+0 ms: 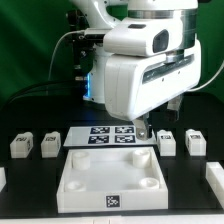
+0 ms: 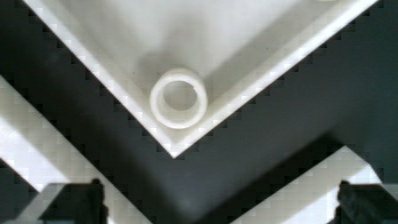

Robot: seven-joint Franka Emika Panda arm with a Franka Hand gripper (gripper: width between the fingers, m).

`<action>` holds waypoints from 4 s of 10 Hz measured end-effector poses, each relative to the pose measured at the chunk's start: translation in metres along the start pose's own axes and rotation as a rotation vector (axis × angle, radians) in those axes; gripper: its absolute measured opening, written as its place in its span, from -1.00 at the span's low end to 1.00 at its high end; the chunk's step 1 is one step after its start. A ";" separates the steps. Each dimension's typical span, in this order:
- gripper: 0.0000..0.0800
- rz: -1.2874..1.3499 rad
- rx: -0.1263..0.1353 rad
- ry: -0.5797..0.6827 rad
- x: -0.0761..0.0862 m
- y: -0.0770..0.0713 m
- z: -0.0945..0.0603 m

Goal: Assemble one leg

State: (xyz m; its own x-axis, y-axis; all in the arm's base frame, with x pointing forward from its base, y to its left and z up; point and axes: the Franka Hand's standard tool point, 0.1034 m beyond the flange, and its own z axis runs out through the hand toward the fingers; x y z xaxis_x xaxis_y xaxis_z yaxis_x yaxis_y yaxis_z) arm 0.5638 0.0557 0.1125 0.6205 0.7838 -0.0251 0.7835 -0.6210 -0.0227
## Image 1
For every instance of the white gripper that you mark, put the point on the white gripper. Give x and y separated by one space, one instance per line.
134 86

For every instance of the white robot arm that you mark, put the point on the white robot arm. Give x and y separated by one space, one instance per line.
109 13

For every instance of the white obstacle block right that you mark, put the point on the white obstacle block right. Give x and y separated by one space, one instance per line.
215 178

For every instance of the white marker sheet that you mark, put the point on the white marker sheet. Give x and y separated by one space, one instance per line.
91 136

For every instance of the white block left edge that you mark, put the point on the white block left edge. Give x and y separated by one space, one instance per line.
2 178

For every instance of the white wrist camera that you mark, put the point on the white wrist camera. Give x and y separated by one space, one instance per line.
144 37

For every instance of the black rear camera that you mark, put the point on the black rear camera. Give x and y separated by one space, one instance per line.
81 29

